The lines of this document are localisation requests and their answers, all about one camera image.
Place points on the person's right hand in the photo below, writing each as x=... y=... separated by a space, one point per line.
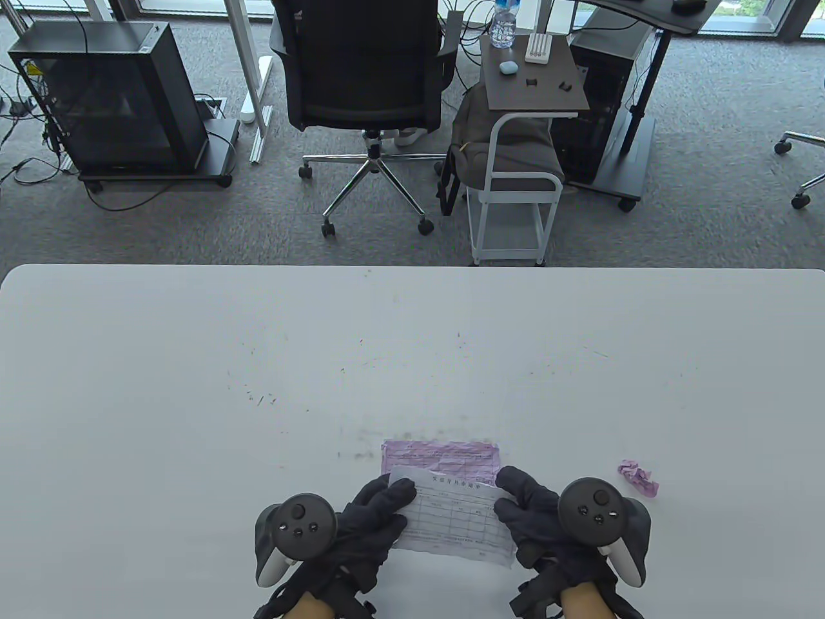
x=535 y=516

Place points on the person's left hand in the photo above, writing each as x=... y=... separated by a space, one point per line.
x=367 y=529

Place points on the white paper invoice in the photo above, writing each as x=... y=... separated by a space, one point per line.
x=457 y=516

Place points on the pink paper invoice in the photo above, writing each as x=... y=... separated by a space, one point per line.
x=641 y=480
x=438 y=454

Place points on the person's right forearm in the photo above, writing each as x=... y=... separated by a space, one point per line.
x=585 y=603

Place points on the person's left forearm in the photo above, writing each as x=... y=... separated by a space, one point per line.
x=312 y=607

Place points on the grey backpack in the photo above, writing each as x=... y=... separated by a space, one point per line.
x=470 y=129

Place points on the black rolling platform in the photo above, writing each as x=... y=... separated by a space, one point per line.
x=222 y=145

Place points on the white side table brown top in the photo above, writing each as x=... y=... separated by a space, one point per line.
x=509 y=90

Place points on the light blue earbuds case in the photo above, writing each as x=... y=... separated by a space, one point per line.
x=509 y=68

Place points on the black floor socket box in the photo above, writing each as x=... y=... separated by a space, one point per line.
x=213 y=106

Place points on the black office chair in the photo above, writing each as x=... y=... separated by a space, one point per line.
x=364 y=64

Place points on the silver chair base with casters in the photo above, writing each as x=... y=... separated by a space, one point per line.
x=805 y=137

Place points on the white slotted box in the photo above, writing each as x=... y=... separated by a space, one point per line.
x=538 y=48

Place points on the clear plastic water bottle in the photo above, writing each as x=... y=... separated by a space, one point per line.
x=504 y=26

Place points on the white desk leg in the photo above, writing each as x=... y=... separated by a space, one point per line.
x=248 y=51

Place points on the black glass computer tower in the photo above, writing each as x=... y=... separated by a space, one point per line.
x=116 y=97

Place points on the black standing desk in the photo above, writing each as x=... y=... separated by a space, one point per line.
x=644 y=13

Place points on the black computer mouse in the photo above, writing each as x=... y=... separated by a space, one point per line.
x=688 y=5

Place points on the black power adapter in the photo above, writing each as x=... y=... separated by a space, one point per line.
x=20 y=106

